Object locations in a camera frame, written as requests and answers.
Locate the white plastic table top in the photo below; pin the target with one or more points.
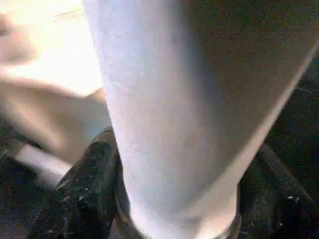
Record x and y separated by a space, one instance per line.
49 62

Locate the black mat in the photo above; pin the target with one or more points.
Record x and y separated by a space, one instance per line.
299 119

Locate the white plastic table leg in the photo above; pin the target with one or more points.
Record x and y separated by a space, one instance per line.
162 112

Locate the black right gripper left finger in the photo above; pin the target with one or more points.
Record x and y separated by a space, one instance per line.
87 194

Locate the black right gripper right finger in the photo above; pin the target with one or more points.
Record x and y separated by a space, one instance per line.
274 211

